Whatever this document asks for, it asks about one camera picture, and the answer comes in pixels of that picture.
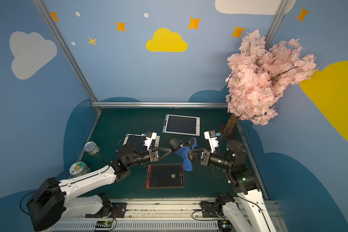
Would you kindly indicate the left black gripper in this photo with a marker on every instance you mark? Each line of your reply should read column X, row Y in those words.
column 153, row 154

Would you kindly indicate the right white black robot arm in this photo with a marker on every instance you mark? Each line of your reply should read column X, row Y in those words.
column 245, row 185

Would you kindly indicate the pink cherry blossom tree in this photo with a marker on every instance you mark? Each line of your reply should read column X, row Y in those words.
column 259, row 76

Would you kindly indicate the silver tin can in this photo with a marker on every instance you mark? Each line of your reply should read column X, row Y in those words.
column 91, row 148

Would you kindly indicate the right small circuit board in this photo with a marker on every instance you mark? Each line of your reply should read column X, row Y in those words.
column 224, row 226

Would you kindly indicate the left small circuit board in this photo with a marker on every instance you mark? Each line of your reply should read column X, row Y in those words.
column 103, row 226

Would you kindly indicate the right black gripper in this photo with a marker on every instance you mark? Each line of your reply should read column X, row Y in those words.
column 205, row 158

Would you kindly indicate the red frame drawing tablet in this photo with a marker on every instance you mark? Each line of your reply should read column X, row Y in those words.
column 165, row 176

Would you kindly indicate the white frame drawing tablet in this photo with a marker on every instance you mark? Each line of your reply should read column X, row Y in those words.
column 137, row 140

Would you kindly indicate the blue wiping cloth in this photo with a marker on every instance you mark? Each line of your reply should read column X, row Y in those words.
column 182, row 148

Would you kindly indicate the white blue drawing tablet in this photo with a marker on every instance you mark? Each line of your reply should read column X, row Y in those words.
column 183, row 125

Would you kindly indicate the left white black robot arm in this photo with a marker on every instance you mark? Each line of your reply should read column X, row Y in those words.
column 50, row 202

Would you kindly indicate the dark square tree base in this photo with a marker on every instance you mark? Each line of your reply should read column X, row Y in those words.
column 227, row 132

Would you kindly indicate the small circuit board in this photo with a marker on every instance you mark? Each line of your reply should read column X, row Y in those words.
column 224, row 226
column 103, row 226

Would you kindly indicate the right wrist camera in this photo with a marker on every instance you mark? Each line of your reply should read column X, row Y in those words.
column 212, row 137

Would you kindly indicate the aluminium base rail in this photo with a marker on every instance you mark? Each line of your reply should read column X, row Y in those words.
column 161, row 214

